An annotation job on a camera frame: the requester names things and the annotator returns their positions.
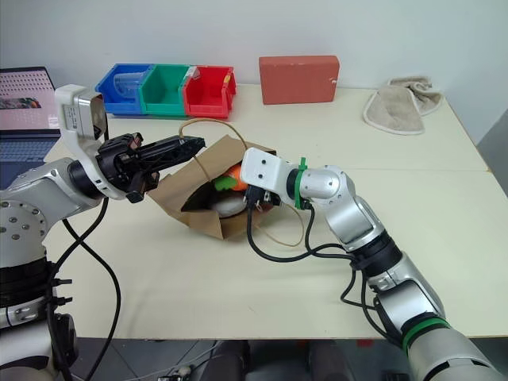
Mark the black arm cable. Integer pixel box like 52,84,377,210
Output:
245,206,402,351
46,196,122,381

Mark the red-brown rectangular block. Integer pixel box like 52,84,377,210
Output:
258,55,342,106

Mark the open laptop computer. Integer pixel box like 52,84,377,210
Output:
0,66,61,191

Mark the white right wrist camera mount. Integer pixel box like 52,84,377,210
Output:
241,147,303,199

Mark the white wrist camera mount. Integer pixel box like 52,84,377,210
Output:
241,147,303,199
54,83,125,200

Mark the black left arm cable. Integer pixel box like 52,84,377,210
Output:
46,196,122,381

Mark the blue plastic storage bin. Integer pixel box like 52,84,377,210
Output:
95,63,155,117

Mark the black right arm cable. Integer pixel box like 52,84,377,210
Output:
245,206,402,351

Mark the white floor cable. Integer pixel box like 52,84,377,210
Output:
157,340,225,381

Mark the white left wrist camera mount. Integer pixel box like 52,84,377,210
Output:
54,83,125,200

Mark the green plastic storage bin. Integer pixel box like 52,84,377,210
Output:
138,63,192,117

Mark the orange carrot plush toy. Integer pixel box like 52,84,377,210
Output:
213,164,250,194

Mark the white plush toy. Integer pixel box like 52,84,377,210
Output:
209,197,245,219

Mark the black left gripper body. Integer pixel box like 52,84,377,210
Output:
96,133,160,204

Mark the brown paper bag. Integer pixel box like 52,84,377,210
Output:
148,117,307,250

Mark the green wrist cable tie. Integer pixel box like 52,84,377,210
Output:
294,156,310,210

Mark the beige folded towel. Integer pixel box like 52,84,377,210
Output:
361,73,445,137

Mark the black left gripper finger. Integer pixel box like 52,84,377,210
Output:
138,143,206,175
139,134,206,159

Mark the red plastic storage bin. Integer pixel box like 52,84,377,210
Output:
182,65,238,121

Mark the clear plastic cup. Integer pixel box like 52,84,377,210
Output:
113,71,148,98

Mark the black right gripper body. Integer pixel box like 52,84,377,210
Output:
243,183,281,212

